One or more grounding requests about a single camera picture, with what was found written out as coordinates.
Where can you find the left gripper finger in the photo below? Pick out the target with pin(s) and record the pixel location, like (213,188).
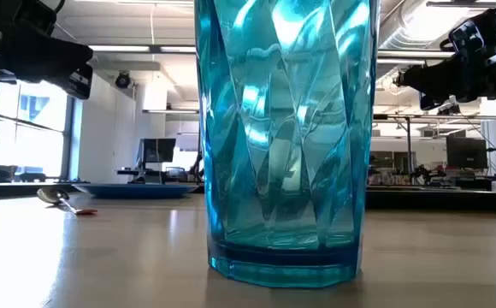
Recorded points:
(47,62)
(81,83)

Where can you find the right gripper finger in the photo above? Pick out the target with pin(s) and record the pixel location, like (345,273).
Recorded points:
(428,103)
(453,79)

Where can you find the blue plate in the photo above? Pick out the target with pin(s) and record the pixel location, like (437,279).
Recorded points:
(137,191)

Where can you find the blue faceted plastic cup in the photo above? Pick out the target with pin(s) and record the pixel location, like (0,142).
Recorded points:
(286,171)

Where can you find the large black computer monitor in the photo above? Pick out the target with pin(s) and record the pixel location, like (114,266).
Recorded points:
(466,153)

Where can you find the black framed ceiling light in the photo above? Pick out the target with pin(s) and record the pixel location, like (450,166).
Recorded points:
(462,4)

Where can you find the cluttered workbench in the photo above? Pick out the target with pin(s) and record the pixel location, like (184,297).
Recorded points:
(402,177)

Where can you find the large bright window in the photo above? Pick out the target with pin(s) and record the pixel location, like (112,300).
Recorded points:
(30,145)

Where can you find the short ceiling strip light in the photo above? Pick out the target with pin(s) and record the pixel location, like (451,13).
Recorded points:
(171,111)

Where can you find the small black computer monitor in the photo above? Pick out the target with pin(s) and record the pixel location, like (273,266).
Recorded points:
(158,149)

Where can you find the office desk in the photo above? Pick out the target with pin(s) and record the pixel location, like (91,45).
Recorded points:
(145,173)

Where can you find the black ceiling camera cluster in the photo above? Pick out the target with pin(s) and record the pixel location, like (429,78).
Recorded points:
(449,110)

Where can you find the black overhead frame rail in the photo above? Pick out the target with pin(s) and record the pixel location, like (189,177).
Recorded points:
(466,116)

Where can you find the black round wall device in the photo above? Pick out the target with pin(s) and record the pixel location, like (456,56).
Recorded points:
(122,80)

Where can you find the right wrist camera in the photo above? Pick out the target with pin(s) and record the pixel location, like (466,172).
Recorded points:
(466,36)

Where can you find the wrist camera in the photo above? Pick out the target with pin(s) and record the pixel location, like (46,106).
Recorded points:
(30,19)
(466,36)

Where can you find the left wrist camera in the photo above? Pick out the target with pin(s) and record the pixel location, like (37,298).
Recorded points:
(30,19)

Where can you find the silver ventilation duct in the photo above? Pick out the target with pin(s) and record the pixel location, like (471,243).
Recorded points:
(402,30)

